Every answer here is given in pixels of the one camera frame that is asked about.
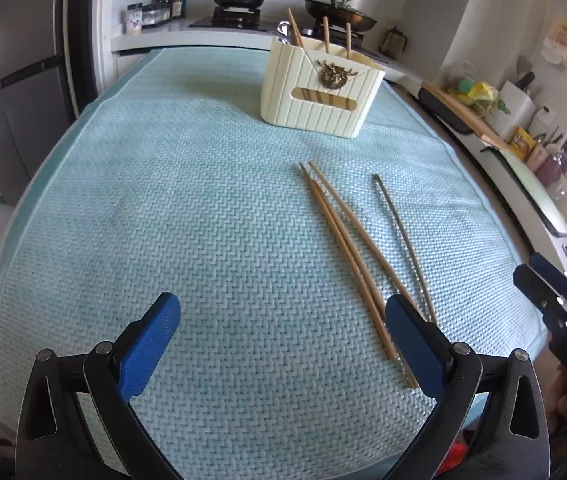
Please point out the grey metal chopstick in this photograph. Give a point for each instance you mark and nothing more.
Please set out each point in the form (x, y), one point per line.
(403, 245)

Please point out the light blue woven mat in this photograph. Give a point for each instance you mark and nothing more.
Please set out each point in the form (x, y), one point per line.
(188, 210)

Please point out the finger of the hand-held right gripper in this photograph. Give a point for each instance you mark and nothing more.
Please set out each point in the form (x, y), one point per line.
(543, 264)
(533, 285)

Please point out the grey refrigerator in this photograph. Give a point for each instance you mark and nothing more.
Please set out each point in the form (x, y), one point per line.
(13, 85)

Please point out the black gas cooktop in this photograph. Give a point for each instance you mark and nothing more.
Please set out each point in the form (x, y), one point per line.
(233, 19)

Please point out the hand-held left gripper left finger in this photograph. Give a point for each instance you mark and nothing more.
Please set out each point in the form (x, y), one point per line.
(153, 340)

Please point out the black tray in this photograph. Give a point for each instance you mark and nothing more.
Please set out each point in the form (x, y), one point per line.
(438, 107)

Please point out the wooden chopstick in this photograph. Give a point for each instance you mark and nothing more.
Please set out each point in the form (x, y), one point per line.
(352, 220)
(411, 379)
(326, 35)
(306, 175)
(348, 40)
(295, 27)

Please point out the floral hanging bag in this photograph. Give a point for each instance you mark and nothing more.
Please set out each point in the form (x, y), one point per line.
(558, 40)

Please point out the white seasoning jar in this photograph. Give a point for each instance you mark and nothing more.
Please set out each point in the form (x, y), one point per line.
(134, 21)

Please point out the white knife holder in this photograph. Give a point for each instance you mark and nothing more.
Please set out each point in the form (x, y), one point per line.
(513, 107)

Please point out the wall power socket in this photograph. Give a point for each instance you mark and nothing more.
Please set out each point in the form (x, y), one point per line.
(543, 120)

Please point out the wooden cutting board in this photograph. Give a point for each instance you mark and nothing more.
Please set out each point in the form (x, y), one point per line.
(463, 112)

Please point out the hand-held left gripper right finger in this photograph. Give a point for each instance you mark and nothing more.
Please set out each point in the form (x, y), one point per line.
(413, 345)

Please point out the purple cup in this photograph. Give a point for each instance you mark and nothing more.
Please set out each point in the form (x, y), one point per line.
(551, 170)

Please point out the clear bag yellow contents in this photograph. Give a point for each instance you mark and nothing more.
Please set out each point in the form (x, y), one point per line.
(478, 92)

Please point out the cream ribbed utensil holder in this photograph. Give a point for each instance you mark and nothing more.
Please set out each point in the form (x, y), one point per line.
(313, 80)

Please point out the wok with glass lid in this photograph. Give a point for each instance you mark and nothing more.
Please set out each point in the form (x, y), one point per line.
(343, 15)

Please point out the dark sauce bottle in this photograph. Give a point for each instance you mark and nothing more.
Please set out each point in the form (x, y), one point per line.
(179, 5)

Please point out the dark glass jug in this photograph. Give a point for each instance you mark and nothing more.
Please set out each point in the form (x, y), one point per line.
(393, 42)

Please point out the green cutting board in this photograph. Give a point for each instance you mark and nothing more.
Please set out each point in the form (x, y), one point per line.
(533, 195)

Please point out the metal spoon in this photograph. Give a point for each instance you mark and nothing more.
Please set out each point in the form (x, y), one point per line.
(283, 29)

